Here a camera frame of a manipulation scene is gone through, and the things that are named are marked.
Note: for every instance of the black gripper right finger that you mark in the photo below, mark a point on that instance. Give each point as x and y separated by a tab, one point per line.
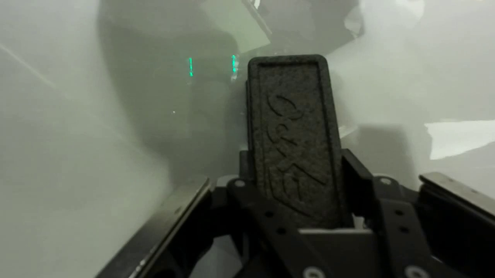
397	217

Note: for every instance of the black felt whiteboard eraser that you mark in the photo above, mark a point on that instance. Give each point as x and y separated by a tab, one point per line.
295	144

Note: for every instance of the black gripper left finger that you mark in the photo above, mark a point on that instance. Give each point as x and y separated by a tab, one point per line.
269	217

